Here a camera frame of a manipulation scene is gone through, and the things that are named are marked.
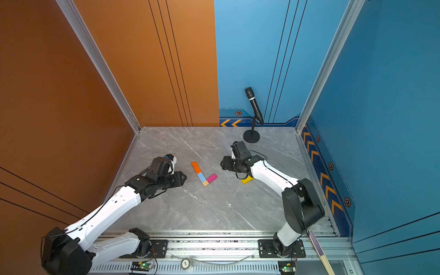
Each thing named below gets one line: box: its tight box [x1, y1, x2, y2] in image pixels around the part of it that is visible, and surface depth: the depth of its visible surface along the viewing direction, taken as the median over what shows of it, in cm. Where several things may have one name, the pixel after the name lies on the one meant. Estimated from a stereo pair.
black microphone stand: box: [242, 116, 261, 144], surface depth 118 cm
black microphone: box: [245, 87, 264, 125], surface depth 99 cm
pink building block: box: [206, 173, 219, 184], surface depth 97 cm
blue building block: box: [197, 171, 207, 183], surface depth 96 cm
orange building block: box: [190, 160, 202, 175], surface depth 102 cm
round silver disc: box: [181, 257, 191, 270], surface depth 67 cm
